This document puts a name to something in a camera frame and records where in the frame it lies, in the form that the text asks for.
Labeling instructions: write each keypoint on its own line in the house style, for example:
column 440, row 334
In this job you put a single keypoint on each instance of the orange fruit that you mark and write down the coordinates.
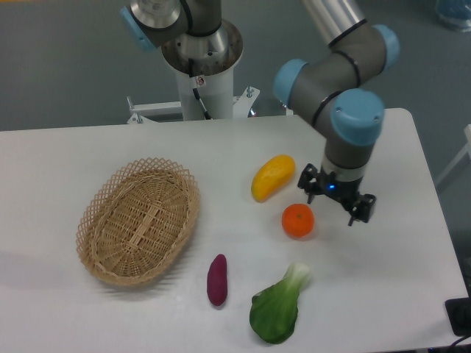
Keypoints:
column 298, row 220

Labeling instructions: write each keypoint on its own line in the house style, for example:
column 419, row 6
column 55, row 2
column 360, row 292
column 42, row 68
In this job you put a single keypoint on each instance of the woven wicker basket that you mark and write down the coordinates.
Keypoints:
column 138, row 222

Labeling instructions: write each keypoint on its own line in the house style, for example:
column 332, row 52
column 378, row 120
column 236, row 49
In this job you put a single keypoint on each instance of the yellow mango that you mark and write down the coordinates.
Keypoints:
column 272, row 176

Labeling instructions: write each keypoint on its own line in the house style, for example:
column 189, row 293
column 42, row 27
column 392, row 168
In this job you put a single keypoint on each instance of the white frame at right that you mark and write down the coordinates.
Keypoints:
column 456, row 165

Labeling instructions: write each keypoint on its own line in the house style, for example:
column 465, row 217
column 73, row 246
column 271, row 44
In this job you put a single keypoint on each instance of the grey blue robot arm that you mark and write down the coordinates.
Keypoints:
column 326, row 95

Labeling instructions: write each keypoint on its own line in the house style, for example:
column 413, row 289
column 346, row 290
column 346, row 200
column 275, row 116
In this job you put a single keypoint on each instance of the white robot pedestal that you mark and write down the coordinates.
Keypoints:
column 204, row 73

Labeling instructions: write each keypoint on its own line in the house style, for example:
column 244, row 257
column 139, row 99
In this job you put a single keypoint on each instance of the blue bag in corner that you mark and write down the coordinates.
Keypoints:
column 455, row 14

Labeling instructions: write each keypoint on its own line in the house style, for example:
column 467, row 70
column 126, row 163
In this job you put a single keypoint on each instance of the purple sweet potato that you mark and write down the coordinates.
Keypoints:
column 217, row 286

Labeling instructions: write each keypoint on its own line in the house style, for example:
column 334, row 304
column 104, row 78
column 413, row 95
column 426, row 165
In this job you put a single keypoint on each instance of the green bok choy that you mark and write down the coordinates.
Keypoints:
column 274, row 310

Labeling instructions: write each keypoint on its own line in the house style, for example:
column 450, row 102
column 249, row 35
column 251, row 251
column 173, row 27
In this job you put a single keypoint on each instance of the black device at table edge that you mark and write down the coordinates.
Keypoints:
column 458, row 311

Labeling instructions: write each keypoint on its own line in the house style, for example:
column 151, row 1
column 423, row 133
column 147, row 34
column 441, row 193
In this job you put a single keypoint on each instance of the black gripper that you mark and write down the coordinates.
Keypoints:
column 314, row 183

